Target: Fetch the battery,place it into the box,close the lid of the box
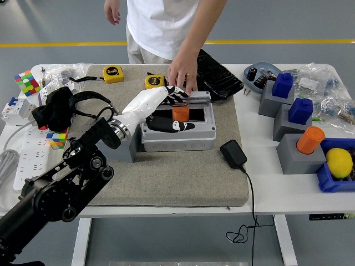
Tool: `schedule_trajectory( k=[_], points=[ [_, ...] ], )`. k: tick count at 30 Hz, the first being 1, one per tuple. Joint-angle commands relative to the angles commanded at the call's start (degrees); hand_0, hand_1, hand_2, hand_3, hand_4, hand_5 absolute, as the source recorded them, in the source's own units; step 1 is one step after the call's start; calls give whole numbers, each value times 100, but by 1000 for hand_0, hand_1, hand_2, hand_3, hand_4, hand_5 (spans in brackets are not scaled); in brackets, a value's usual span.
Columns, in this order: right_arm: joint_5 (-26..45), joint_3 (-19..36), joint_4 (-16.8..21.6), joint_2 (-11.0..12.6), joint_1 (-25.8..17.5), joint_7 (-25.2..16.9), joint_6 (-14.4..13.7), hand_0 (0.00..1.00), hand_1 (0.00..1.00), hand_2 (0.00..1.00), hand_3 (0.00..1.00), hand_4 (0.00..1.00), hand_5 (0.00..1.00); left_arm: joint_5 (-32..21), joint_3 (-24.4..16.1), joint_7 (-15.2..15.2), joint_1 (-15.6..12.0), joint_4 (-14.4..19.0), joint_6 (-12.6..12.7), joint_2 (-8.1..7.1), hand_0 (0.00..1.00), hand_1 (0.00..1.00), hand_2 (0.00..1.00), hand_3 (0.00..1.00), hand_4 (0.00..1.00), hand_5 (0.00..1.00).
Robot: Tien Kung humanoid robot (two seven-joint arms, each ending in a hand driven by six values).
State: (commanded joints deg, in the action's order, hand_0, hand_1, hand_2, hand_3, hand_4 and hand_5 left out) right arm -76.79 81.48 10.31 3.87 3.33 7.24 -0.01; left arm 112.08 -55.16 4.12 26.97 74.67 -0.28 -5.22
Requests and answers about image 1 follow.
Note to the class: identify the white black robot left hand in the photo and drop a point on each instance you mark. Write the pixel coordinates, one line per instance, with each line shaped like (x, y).
(144, 102)

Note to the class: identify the person's right hand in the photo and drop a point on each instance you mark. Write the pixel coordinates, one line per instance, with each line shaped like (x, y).
(112, 12)

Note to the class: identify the person's left hand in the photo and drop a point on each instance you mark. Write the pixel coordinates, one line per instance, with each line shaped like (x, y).
(184, 70)

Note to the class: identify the orange cylinder battery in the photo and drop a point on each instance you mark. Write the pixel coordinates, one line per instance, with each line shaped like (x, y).
(309, 140)
(180, 113)

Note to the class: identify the grey junction box clear lid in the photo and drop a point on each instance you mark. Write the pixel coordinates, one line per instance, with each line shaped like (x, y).
(177, 142)

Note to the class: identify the person's left forearm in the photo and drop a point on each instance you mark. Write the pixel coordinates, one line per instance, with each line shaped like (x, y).
(205, 25)

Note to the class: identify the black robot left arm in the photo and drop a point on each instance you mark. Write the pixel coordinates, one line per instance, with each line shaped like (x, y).
(55, 191)

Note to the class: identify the person's torso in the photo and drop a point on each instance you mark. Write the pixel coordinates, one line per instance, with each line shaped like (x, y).
(158, 22)

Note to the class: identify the grey block holder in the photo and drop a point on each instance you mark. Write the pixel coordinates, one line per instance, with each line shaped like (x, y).
(299, 160)
(127, 151)
(283, 124)
(267, 104)

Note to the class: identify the black capacitor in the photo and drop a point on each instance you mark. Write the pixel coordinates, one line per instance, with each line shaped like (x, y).
(251, 73)

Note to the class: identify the clear bag of parts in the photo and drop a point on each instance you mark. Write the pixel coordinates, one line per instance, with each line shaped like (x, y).
(313, 80)
(63, 70)
(337, 108)

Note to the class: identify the dark brown capacitor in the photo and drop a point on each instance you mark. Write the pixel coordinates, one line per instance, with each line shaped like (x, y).
(260, 81)

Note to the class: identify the silver metal clip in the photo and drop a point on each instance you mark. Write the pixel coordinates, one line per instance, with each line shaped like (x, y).
(264, 73)

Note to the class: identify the grey-brown mat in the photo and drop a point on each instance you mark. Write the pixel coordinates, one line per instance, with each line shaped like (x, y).
(180, 180)

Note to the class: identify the blue-grey oval tray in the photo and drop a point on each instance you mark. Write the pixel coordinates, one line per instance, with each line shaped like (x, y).
(270, 66)

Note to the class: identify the black cloth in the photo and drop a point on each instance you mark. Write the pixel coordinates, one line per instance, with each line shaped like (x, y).
(54, 110)

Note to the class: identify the small colourful puzzle cube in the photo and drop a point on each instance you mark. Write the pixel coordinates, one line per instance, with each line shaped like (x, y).
(56, 138)

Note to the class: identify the white printed packet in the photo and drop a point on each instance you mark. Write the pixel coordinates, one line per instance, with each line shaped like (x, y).
(50, 87)

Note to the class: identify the black power adapter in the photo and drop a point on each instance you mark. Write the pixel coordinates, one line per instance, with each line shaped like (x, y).
(233, 153)

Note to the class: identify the blue plastic block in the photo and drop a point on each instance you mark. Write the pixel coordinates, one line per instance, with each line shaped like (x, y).
(282, 86)
(300, 110)

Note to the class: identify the large colourful puzzle cube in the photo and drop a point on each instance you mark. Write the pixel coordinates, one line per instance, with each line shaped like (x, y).
(26, 83)

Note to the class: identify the white circuit breaker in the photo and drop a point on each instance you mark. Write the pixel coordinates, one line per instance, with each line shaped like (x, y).
(18, 109)

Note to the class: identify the white power strip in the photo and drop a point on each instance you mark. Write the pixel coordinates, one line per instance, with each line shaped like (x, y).
(30, 160)

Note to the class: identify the small green part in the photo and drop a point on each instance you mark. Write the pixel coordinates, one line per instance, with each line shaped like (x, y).
(316, 119)

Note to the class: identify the white table leg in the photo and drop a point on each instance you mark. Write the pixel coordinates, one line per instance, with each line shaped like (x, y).
(80, 241)
(285, 241)

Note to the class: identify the yellow lemon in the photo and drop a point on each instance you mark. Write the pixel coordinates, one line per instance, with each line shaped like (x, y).
(338, 163)

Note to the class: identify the blue plastic bin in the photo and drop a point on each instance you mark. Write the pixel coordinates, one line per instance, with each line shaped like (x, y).
(328, 180)

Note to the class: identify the black table control panel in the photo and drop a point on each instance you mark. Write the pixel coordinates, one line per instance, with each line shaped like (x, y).
(327, 216)

